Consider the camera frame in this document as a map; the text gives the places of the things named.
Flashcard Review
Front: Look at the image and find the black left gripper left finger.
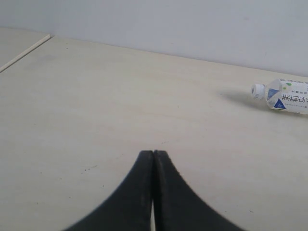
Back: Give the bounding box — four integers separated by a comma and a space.
67, 151, 154, 231

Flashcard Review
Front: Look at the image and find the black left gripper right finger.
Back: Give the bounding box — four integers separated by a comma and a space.
153, 150, 242, 231

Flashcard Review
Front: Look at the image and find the white label tea bottle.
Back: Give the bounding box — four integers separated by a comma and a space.
251, 78, 308, 115

